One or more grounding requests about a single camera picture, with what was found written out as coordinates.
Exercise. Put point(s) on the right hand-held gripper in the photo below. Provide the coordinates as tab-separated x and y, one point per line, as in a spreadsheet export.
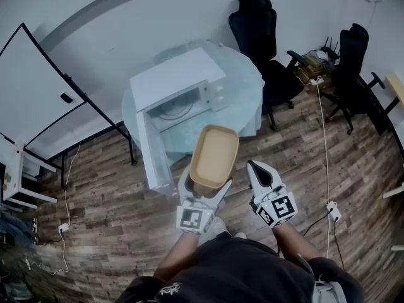
277	208

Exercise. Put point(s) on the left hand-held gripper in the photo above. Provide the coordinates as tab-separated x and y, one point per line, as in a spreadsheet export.
191	218

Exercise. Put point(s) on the tan plastic food container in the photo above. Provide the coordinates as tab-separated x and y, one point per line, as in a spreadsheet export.
214	156

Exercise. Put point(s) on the white microwave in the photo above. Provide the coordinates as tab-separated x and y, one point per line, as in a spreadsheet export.
176	80

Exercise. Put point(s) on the person's right forearm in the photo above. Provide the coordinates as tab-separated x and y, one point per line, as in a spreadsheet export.
290	241

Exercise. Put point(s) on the person's left forearm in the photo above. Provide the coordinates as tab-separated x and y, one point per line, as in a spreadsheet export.
178	254

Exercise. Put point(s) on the person's white shoe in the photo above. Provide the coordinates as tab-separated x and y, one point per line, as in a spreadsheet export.
217	227
240	235

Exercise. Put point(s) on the white power strip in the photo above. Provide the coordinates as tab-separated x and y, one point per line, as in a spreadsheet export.
63	227
334	211
316	80

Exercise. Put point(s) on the person's black shirt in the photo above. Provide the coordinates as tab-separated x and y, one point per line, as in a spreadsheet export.
240	273

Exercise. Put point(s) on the round glass table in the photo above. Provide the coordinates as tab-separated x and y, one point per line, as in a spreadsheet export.
240	84

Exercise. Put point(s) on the cardboard box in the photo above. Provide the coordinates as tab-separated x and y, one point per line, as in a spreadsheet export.
311	68

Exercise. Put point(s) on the white furniture bar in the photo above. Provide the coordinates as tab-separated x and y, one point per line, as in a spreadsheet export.
394	192
398	248

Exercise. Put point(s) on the black office chair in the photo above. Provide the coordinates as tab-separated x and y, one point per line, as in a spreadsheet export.
255	33
350	74

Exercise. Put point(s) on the black router with antennas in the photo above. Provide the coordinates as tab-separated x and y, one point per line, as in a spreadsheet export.
330	51

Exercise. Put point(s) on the black whiteboard eraser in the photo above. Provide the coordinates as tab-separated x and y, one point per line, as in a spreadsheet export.
67	98

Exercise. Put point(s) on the wooden desk with black leg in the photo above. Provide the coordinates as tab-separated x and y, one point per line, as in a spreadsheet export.
397	87

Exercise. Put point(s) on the white shelf rack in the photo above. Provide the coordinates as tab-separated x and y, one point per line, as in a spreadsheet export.
17	181

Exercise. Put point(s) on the whiteboard on black stand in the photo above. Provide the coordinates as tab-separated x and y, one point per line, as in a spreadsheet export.
28	84

